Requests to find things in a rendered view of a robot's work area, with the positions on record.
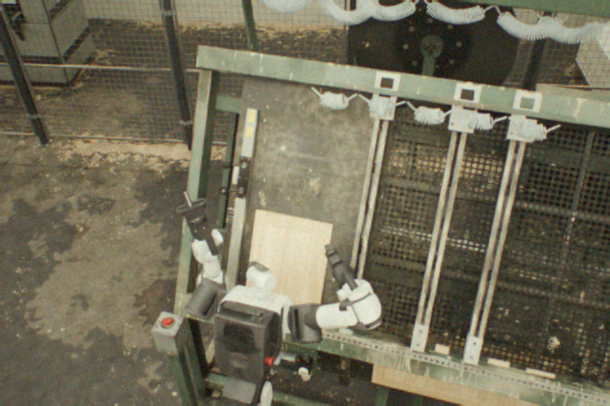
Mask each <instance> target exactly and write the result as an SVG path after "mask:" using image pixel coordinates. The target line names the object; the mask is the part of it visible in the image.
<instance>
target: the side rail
mask: <svg viewBox="0 0 610 406"><path fill-rule="evenodd" d="M220 76H221V71H212V70H210V71H205V70H201V69H200V75H199V84H198V93H197V102H196V111H195V120H194V129H193V146H192V155H191V164H190V173H189V182H188V192H189V194H190V196H191V200H192V201H195V200H198V199H206V194H207V186H208V178H209V169H210V161H211V152H212V143H213V136H214V120H215V110H214V108H215V99H216V98H217V95H218V94H219V85H220ZM194 242H195V241H194V239H193V236H192V234H191V232H190V229H189V226H188V223H187V222H185V219H184V218H183V227H182V236H181V245H180V254H179V264H178V273H177V281H176V291H177V292H180V293H184V294H187V293H188V292H190V291H192V290H193V289H195V288H196V280H197V272H198V263H199V262H198V261H197V258H196V257H195V255H194V253H193V243H194Z"/></svg>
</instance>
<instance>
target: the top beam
mask: <svg viewBox="0 0 610 406"><path fill-rule="evenodd" d="M195 66H196V67H197V68H200V69H206V70H214V71H225V72H231V73H238V74H245V75H252V76H259V77H265V78H272V79H278V80H286V81H292V82H298V83H303V78H309V79H316V80H323V81H330V82H336V83H344V84H351V85H357V86H363V87H371V88H374V87H375V84H376V74H377V73H378V72H383V73H390V74H397V75H400V78H399V84H398V89H397V91H405V92H410V93H417V94H424V95H431V96H438V97H445V98H447V99H452V100H454V95H455V90H456V85H457V83H460V84H467V85H475V86H481V92H480V98H479V102H478V103H479V104H485V105H492V106H499V107H505V108H512V109H513V108H514V104H515V99H516V95H517V92H524V93H531V94H537V95H542V98H541V102H540V107H539V112H545V113H552V114H559V115H565V116H572V117H576V121H575V123H571V124H577V125H583V126H590V127H597V128H604V129H609V130H610V102H603V101H597V100H590V99H582V98H576V97H569V96H561V95H554V94H547V93H540V92H533V91H520V90H518V89H512V88H505V87H499V86H492V85H484V84H478V83H470V82H463V81H456V80H449V79H442V78H435V77H428V76H420V75H413V74H407V73H399V72H391V71H379V70H378V69H372V68H364V67H357V66H350V65H343V64H336V63H329V62H321V61H315V60H307V59H300V58H292V57H286V56H279V55H271V54H265V53H257V52H250V51H237V50H229V49H222V48H216V47H208V46H201V45H199V46H198V47H197V55H196V64H195ZM535 100H536V99H532V98H525V97H521V101H520V106H519V107H520V108H522V109H528V110H532V109H533V108H534V104H535Z"/></svg>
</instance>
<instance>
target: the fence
mask: <svg viewBox="0 0 610 406"><path fill-rule="evenodd" d="M249 112H255V119H254V122H248V115H249ZM259 115H260V110H253V109H247V113H246V121H245V129H244V137H243V145H242V153H241V155H242V156H248V157H251V162H250V169H249V177H248V185H247V192H246V199H245V200H243V199H238V198H237V199H236V201H235V208H234V223H233V230H232V238H231V246H230V253H229V262H228V270H227V274H228V275H229V280H230V281H229V285H230V286H229V290H228V293H227V295H228V294H229V293H230V291H231V289H232V288H234V287H235V286H237V281H238V275H239V267H240V259H241V252H242V244H243V236H244V230H245V221H246V213H247V207H248V199H249V190H250V184H251V176H253V168H254V154H255V146H256V139H257V131H258V123H259ZM247 126H250V127H254V132H253V138H249V137H246V130H247Z"/></svg>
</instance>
